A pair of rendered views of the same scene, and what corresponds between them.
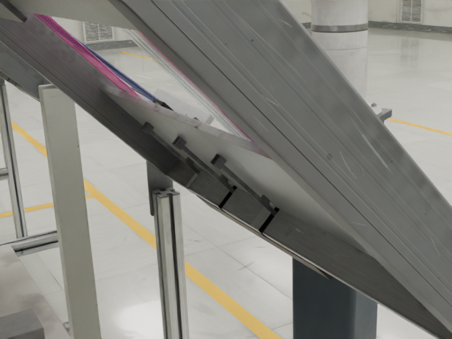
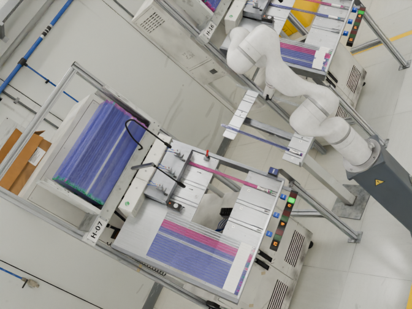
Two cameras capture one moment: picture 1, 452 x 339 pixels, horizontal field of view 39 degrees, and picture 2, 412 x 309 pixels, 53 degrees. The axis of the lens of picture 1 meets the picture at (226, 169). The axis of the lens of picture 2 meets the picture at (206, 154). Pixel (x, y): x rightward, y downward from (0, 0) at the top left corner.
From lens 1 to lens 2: 2.32 m
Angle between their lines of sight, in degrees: 86
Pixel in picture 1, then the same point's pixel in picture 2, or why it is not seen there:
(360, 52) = (343, 149)
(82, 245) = (307, 167)
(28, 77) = (309, 74)
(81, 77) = (243, 169)
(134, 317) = (401, 147)
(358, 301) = (400, 218)
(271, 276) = not seen: outside the picture
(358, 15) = (330, 140)
